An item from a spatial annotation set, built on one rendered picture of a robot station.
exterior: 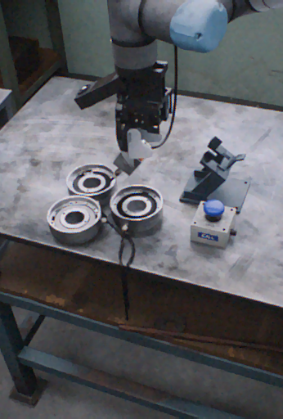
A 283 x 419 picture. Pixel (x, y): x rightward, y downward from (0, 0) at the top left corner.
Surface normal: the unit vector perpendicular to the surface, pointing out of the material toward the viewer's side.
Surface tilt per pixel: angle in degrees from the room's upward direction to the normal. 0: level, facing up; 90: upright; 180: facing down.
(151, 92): 90
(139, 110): 90
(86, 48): 90
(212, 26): 90
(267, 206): 0
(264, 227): 0
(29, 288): 0
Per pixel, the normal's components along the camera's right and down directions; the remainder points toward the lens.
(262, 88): -0.36, 0.65
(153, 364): -0.05, -0.73
